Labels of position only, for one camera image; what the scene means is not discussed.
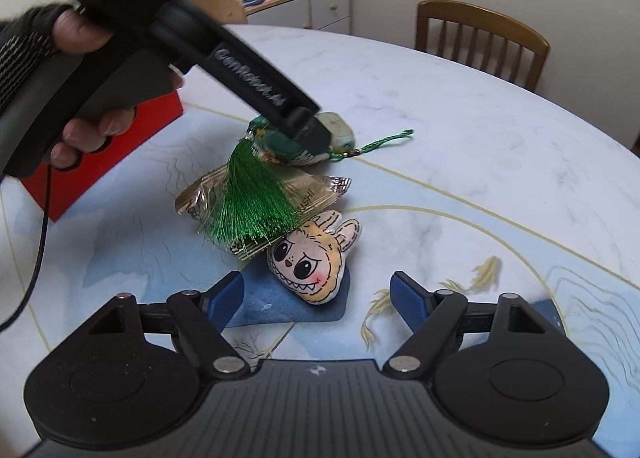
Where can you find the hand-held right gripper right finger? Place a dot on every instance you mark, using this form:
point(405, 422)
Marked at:
point(407, 300)

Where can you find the wooden sideboard cabinet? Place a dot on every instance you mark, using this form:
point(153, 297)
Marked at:
point(330, 8)

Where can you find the wooden chair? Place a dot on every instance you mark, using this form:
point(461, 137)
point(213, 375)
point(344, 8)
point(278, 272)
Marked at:
point(480, 13)

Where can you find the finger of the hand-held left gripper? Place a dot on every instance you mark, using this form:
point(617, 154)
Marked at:
point(312, 136)

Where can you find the blue round disc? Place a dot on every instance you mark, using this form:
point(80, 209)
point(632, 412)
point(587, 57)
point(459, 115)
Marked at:
point(252, 1)

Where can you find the clear plastic snack wrapper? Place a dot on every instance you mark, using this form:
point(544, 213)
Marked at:
point(315, 193)

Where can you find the person's left hand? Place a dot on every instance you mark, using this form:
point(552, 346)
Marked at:
point(75, 31)

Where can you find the green tassel ornament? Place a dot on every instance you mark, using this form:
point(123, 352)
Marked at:
point(250, 193)

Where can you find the red cardboard box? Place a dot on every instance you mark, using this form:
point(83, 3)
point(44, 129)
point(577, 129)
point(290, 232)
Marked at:
point(150, 119)

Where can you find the pale green small case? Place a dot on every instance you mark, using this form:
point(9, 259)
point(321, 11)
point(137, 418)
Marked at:
point(341, 132)

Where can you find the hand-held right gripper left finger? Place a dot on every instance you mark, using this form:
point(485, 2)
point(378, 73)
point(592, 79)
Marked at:
point(227, 297)

